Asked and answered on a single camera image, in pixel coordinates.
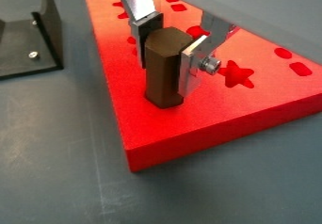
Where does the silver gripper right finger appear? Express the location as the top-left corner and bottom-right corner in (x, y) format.
(179, 11), (236, 97)

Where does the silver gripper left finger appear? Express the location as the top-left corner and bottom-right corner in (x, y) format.
(121, 0), (163, 68)

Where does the brown hexagonal peg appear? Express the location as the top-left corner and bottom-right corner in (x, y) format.
(145, 27), (193, 108)

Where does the red shape sorter board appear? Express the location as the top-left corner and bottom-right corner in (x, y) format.
(86, 0), (322, 171)

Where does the black curved holder block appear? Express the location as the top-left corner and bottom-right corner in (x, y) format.
(0, 0), (65, 80)

